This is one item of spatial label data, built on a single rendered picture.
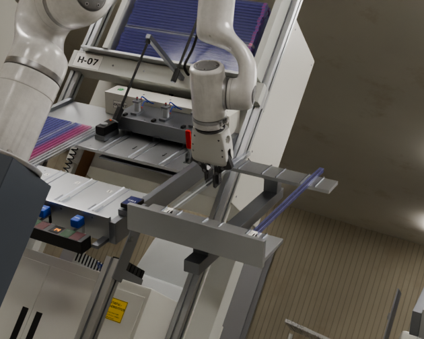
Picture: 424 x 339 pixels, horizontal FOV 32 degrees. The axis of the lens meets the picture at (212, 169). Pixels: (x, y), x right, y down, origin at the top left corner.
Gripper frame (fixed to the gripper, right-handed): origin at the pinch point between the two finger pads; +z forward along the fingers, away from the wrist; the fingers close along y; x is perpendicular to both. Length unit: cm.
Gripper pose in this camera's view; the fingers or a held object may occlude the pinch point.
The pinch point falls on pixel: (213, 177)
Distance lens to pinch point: 190.7
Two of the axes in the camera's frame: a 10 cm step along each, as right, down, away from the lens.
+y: -8.8, -2.1, 4.2
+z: 0.5, 8.5, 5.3
